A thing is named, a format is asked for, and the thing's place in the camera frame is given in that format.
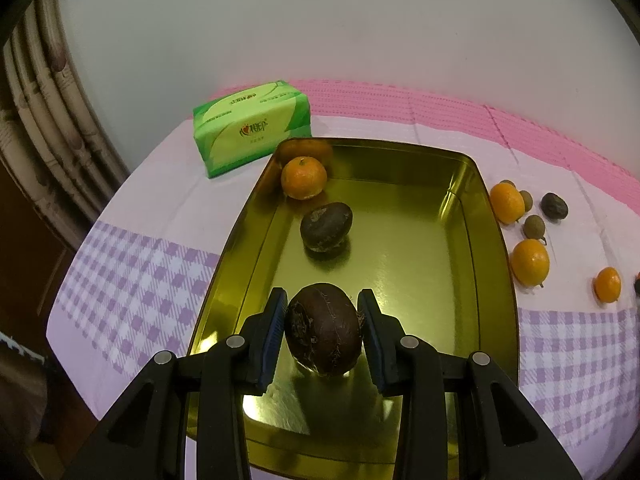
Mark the large orange tangerine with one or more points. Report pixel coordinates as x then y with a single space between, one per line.
530 261

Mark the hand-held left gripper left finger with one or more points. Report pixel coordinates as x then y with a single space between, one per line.
272 342

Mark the large dark brown round fruit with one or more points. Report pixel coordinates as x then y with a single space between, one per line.
325 327

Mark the orange tangerine with green stem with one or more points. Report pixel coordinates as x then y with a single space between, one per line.
303 178

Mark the beige patterned curtain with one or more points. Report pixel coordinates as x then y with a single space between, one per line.
40 110

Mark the small dark brown fruit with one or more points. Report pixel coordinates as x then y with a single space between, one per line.
554 206

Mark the gold metal tray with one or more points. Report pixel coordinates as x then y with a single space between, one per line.
400 260

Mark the brown longan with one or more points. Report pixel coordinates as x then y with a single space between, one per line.
534 226
526 201
507 184

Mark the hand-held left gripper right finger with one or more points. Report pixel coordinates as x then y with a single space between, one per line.
373 355

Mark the green tissue pack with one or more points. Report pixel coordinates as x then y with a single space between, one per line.
250 125

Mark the pink and purple checked tablecloth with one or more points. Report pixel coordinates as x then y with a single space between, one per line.
150 260

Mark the brown wooden door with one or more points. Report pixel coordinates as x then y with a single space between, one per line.
25 260

